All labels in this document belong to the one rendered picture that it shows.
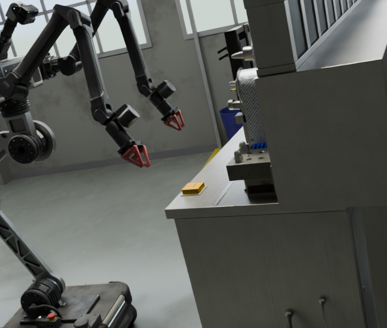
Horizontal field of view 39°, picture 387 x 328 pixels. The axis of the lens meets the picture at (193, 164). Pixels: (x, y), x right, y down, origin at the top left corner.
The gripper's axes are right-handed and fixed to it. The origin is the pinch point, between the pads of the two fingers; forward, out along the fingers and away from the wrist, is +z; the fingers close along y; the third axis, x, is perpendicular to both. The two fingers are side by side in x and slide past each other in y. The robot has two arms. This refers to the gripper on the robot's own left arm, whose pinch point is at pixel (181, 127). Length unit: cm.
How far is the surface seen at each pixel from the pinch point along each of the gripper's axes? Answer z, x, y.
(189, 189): 18, -7, -51
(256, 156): 23, -37, -54
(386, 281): 52, -65, -123
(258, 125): 17, -42, -41
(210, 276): 47, 4, -64
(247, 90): 4, -47, -41
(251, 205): 34, -28, -67
